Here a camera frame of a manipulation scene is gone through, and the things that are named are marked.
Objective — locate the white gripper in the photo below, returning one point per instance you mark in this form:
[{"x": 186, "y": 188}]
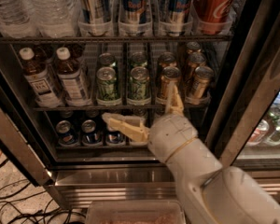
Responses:
[{"x": 172, "y": 134}]

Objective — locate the orange can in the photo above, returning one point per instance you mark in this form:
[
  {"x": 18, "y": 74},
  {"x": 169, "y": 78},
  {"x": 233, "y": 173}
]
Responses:
[
  {"x": 187, "y": 48},
  {"x": 168, "y": 74},
  {"x": 166, "y": 59},
  {"x": 194, "y": 60},
  {"x": 202, "y": 78}
]

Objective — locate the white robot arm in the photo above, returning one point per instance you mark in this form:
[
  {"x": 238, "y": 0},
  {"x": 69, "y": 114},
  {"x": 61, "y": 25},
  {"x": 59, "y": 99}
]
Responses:
[{"x": 208, "y": 192}]

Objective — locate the white diet can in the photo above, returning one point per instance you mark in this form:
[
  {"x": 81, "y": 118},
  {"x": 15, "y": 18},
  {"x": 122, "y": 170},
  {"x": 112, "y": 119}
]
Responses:
[{"x": 140, "y": 112}]

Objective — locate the front right green can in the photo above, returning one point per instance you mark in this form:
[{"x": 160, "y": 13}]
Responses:
[{"x": 138, "y": 84}]

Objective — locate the green can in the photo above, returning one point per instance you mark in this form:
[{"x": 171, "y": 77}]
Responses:
[
  {"x": 138, "y": 84},
  {"x": 108, "y": 60},
  {"x": 107, "y": 84},
  {"x": 138, "y": 59}
]

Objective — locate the right blue pepsi can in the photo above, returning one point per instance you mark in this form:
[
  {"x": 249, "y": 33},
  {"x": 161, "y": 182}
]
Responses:
[{"x": 113, "y": 137}]

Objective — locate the blue pepsi can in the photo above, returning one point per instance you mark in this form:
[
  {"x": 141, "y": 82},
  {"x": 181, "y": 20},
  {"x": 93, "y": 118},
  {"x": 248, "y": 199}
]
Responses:
[
  {"x": 113, "y": 137},
  {"x": 67, "y": 134},
  {"x": 90, "y": 135}
]

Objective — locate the front left green can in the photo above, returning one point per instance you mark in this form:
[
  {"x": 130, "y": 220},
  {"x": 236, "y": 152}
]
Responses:
[{"x": 107, "y": 84}]

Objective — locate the rear right green can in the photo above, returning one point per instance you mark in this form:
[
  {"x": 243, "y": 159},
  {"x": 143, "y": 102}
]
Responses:
[{"x": 138, "y": 59}]

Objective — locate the middle blue pepsi can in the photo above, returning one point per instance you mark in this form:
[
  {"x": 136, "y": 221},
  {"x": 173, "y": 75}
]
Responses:
[{"x": 90, "y": 135}]

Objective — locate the rear left green can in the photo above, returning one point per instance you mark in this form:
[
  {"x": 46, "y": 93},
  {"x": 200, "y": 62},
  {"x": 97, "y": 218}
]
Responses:
[{"x": 108, "y": 60}]

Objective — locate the left blue pepsi can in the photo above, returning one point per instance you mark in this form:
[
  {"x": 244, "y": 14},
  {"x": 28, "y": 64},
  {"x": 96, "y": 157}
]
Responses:
[{"x": 67, "y": 134}]

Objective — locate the fridge glass door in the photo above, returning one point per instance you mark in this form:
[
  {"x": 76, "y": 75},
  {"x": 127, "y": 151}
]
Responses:
[{"x": 242, "y": 132}]

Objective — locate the stainless steel fridge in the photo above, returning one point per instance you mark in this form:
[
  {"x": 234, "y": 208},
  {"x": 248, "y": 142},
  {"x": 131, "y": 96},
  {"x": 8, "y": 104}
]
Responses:
[{"x": 78, "y": 176}]

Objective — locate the left silver energy can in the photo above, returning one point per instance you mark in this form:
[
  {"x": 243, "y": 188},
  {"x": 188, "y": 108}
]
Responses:
[{"x": 95, "y": 16}]

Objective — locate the middle blue energy can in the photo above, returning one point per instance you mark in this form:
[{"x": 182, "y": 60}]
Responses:
[{"x": 135, "y": 14}]

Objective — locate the blue energy can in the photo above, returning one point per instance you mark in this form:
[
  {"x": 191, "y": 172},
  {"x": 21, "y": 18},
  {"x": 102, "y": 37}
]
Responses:
[
  {"x": 174, "y": 14},
  {"x": 135, "y": 14}
]

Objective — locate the right blue energy can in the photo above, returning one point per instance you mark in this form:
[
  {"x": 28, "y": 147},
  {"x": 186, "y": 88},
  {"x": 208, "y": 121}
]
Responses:
[{"x": 174, "y": 14}]

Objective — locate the red cola can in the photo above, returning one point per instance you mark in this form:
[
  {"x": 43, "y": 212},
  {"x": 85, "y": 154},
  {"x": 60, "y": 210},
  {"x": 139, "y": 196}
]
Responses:
[{"x": 212, "y": 13}]

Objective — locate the right tea bottle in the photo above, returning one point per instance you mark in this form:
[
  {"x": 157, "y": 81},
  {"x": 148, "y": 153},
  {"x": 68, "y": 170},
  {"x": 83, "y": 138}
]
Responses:
[{"x": 73, "y": 78}]

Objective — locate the tea bottle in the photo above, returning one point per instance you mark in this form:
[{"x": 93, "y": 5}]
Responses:
[
  {"x": 39, "y": 75},
  {"x": 73, "y": 78}
]

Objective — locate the left clear plastic bin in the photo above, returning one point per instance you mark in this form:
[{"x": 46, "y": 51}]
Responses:
[{"x": 135, "y": 212}]

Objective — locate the left tea bottle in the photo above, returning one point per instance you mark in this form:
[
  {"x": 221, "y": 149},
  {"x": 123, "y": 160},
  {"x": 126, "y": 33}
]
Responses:
[{"x": 39, "y": 75}]

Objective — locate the right water bottle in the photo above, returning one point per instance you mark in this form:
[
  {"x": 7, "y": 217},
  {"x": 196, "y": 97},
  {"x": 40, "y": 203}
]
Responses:
[{"x": 53, "y": 18}]

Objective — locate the water bottle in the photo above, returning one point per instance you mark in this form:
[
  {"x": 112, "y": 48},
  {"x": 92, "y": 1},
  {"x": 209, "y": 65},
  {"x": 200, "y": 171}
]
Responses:
[
  {"x": 53, "y": 18},
  {"x": 15, "y": 20}
]

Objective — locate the left water bottle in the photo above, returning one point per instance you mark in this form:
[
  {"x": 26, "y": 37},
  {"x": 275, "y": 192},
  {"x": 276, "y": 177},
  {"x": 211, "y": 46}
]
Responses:
[{"x": 15, "y": 20}]

